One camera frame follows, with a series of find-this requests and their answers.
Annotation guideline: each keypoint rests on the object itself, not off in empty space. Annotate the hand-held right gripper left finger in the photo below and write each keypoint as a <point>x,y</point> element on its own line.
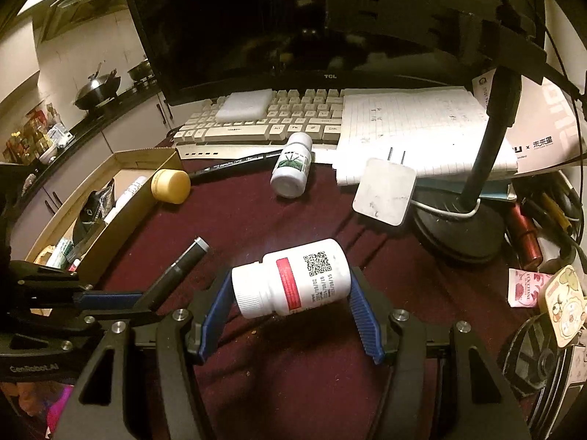
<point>215,311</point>

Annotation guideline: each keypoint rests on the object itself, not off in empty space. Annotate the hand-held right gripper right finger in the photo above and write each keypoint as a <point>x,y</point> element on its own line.
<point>364,325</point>

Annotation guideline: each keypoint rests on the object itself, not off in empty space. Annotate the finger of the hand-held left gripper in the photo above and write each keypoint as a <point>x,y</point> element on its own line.
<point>69,323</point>
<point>110,301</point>

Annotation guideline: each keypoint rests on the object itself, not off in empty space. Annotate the black marker pen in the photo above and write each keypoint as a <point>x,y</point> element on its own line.
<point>183,261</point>

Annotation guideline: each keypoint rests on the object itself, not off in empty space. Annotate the white pill bottle red label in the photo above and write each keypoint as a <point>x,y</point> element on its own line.
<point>275,288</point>

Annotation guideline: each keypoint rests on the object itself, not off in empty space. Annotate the cardboard box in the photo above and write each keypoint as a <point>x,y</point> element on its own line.
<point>124,233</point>

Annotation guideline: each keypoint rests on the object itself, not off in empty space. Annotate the light blue tissue pack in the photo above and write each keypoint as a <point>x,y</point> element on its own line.
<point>62,254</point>

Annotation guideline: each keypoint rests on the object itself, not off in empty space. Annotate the black foil packet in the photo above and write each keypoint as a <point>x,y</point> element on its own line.
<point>89,215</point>

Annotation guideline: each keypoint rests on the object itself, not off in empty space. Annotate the maroon tablecloth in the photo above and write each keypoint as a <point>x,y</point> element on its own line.
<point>257,220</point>

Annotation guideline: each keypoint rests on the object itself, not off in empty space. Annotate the plain white bottle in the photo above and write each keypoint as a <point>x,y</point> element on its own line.
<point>130,190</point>

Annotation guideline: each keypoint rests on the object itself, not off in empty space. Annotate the yellow round jar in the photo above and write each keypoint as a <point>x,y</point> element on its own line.
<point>169,185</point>

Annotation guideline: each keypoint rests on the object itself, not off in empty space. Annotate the white charger adapter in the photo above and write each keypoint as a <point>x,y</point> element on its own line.
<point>385,192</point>

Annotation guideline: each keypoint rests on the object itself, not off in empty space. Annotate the black desk stand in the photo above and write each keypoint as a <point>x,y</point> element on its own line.
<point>463,233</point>

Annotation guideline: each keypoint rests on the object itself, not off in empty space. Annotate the white pill bottle green label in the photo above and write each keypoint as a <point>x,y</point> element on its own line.
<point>289,178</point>

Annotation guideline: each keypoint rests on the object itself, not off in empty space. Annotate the black round device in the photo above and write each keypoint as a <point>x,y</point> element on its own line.
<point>527,357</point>

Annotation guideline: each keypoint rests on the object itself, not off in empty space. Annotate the pink sachet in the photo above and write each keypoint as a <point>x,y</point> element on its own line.
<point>527,288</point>

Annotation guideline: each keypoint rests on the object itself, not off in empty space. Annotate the kitchen cabinet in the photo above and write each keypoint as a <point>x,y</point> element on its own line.
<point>114,123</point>

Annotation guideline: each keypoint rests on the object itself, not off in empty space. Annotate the group of seasoning bottles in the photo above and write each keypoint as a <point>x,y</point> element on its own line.
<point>32,137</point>

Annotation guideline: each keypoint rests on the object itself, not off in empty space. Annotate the red cylinder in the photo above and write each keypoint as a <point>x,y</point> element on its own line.
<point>527,243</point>

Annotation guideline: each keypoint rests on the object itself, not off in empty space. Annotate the teal book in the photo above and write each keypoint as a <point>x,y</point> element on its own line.
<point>495,190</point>

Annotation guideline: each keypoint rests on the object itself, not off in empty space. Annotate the beige keyboard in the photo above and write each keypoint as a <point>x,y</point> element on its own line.
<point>284,123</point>

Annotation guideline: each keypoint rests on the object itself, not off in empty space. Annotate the cartoon print tin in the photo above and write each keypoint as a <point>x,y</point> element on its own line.
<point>564,302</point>

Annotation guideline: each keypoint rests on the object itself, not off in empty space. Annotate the white lined notebook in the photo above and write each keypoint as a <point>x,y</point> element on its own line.
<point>412,128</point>

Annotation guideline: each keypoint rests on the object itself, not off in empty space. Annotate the white foam block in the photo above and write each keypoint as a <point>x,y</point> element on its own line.
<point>243,106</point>

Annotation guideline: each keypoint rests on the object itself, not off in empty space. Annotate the black wok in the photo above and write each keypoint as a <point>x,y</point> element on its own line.
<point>96,87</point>

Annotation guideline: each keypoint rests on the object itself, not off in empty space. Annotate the yellow pen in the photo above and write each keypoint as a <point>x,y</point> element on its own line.
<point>555,213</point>

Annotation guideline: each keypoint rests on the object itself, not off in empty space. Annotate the dark cooking pot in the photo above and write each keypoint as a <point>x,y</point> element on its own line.
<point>140,71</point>

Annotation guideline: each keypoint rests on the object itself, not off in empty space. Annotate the white printed envelope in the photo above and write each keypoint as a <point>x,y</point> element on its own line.
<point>545,119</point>

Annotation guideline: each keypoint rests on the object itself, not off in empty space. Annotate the black monitor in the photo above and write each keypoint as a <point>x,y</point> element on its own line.
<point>229,23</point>

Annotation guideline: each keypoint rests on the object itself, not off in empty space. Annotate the range hood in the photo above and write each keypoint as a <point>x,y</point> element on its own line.
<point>78,4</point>

